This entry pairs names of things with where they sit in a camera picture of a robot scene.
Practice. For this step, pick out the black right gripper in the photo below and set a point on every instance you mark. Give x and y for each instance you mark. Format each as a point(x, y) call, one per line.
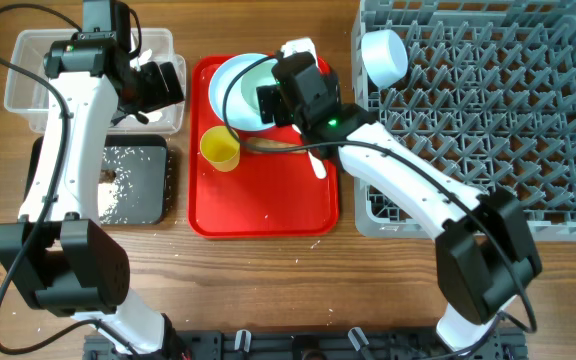
point(271, 100)

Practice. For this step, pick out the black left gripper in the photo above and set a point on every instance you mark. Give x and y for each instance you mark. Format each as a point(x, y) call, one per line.
point(158, 95)

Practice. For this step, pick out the green bowl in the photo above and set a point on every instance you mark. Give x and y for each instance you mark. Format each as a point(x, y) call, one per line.
point(259, 76)

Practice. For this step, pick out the light blue bowl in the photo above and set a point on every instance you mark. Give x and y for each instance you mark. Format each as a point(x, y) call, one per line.
point(384, 57)

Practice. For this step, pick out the white napkin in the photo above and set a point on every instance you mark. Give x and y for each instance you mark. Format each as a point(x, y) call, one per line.
point(142, 59)

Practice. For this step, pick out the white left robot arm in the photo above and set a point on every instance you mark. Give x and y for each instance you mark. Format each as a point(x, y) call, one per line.
point(56, 254)

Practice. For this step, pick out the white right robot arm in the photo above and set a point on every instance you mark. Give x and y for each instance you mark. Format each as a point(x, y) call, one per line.
point(485, 252)

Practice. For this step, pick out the grey dishwasher rack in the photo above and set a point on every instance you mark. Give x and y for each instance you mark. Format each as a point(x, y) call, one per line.
point(489, 98)

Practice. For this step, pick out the light blue plate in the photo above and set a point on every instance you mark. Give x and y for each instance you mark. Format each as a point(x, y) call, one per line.
point(240, 115)

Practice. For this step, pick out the carrot piece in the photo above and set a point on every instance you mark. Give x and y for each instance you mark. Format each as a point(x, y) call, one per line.
point(265, 143)

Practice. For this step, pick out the yellow plastic cup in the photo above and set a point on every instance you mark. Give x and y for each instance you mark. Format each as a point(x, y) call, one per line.
point(220, 148)

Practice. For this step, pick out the black plastic tray bin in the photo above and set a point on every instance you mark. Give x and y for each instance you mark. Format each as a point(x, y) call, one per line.
point(141, 166)

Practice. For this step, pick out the white plastic spoon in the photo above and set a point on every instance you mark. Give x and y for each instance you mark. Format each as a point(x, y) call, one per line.
point(317, 165)

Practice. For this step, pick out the red serving tray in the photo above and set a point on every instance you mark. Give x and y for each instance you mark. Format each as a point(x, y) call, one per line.
point(265, 195)

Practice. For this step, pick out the brown food scrap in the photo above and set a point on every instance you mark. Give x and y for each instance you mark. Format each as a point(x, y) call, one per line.
point(107, 176)

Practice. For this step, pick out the white rice pile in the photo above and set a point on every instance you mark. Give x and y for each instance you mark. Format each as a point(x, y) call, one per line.
point(108, 199)

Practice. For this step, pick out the black mounting rail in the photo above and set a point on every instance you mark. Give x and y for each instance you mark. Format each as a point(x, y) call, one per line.
point(412, 343)

